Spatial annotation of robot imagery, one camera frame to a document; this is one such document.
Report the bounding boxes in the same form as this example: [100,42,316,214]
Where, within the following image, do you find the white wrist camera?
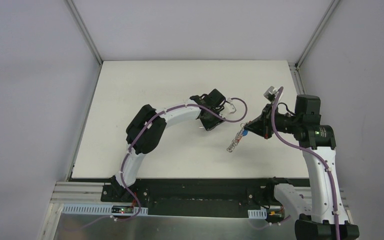
[263,86,279,103]
[219,98,237,118]

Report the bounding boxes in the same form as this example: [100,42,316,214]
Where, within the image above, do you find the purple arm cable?
[115,96,249,223]
[269,86,342,240]

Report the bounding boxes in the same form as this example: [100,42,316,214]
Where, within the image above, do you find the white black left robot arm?
[105,89,228,203]

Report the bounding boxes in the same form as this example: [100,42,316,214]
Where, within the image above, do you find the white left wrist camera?
[219,98,237,118]

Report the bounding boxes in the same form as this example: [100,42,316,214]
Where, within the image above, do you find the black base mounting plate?
[100,177,310,218]

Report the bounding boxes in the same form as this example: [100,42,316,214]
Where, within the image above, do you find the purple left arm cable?
[115,96,249,223]

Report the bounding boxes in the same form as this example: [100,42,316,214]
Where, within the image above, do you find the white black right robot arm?
[244,93,360,240]

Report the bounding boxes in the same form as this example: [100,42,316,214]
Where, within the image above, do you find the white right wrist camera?
[263,86,279,103]

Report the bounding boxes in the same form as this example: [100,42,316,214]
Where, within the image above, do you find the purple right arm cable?
[269,86,342,240]

